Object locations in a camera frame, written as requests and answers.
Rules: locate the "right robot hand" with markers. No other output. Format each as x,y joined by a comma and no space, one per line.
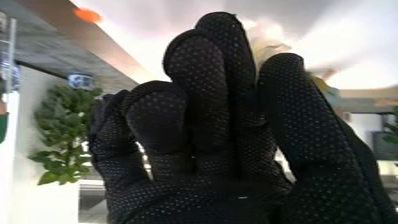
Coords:
224,150

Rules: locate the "pale yellow flower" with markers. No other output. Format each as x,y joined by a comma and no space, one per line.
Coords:
266,45

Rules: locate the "green leafy plant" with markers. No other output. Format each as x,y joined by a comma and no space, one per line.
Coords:
64,133

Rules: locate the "blue and white vase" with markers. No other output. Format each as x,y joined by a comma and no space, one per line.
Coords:
80,81

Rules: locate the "white sheet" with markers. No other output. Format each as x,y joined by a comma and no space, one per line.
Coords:
330,40

